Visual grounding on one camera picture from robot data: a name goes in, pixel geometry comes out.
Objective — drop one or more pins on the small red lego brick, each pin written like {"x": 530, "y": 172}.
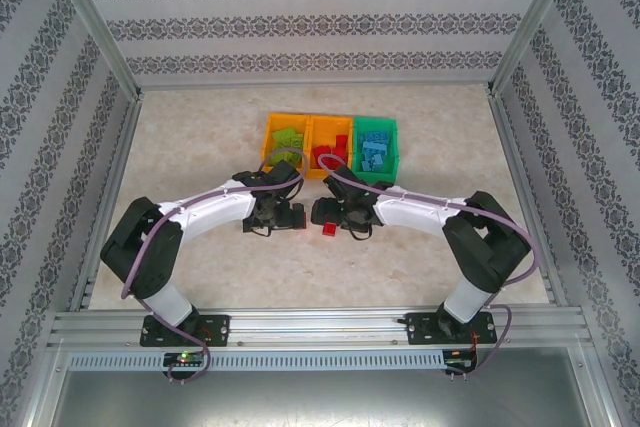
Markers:
{"x": 341, "y": 141}
{"x": 330, "y": 230}

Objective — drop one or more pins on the blue lego brick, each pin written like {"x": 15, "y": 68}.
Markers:
{"x": 375, "y": 148}
{"x": 379, "y": 162}
{"x": 365, "y": 164}
{"x": 377, "y": 137}

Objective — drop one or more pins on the lime green lego brick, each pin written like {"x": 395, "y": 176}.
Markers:
{"x": 279, "y": 147}
{"x": 284, "y": 136}
{"x": 287, "y": 159}
{"x": 299, "y": 141}

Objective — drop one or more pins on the orange plastic bin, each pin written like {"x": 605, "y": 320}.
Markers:
{"x": 285, "y": 120}
{"x": 330, "y": 123}

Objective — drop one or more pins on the green plastic bin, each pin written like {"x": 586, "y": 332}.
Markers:
{"x": 375, "y": 123}

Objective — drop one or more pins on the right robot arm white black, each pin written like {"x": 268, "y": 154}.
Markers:
{"x": 415, "y": 209}

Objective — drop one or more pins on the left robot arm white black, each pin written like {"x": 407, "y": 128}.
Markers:
{"x": 210, "y": 209}

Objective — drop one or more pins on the small controller circuit board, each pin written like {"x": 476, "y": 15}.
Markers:
{"x": 457, "y": 362}
{"x": 175, "y": 359}

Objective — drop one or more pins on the grey metal sheet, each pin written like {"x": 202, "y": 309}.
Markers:
{"x": 320, "y": 402}

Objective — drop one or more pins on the aluminium mounting rail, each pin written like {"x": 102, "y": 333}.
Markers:
{"x": 320, "y": 329}

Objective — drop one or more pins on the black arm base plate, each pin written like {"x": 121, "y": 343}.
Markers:
{"x": 220, "y": 329}
{"x": 417, "y": 329}

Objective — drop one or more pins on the aluminium side rail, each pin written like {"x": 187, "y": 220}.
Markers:
{"x": 112, "y": 187}
{"x": 509, "y": 137}

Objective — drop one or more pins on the aluminium frame post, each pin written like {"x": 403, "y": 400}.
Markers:
{"x": 531, "y": 22}
{"x": 98, "y": 27}

